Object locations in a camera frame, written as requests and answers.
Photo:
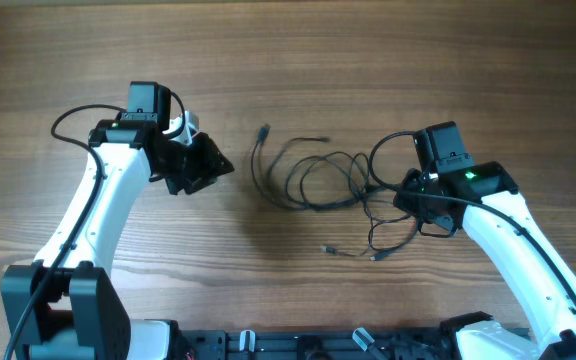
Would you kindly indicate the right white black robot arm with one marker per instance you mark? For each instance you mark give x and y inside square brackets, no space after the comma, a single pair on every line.
[451,191]

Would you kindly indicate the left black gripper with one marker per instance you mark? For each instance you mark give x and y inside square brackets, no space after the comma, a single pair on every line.
[209,166]

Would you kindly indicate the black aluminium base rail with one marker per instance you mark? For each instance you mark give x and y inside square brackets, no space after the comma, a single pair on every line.
[398,344]

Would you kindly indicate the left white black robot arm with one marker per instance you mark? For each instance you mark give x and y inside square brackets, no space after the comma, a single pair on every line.
[63,305]

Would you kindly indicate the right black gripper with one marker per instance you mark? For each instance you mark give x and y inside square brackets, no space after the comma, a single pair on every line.
[407,203]

